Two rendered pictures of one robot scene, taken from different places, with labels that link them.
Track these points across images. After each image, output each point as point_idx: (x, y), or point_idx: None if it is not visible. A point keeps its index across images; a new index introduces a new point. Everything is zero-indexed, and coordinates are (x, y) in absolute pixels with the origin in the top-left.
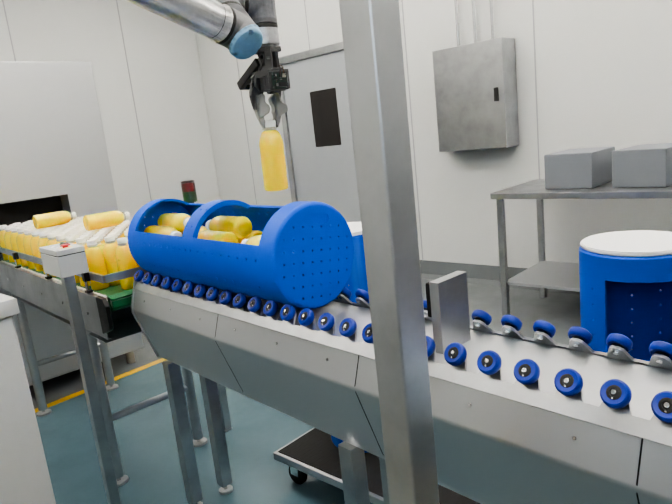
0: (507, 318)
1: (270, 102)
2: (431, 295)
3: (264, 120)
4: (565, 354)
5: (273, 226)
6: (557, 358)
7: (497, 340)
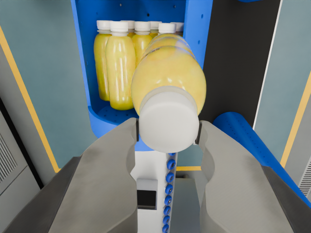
0: (164, 203)
1: (202, 204)
2: None
3: (134, 142)
4: (161, 211)
5: (95, 128)
6: (157, 210)
7: (162, 191)
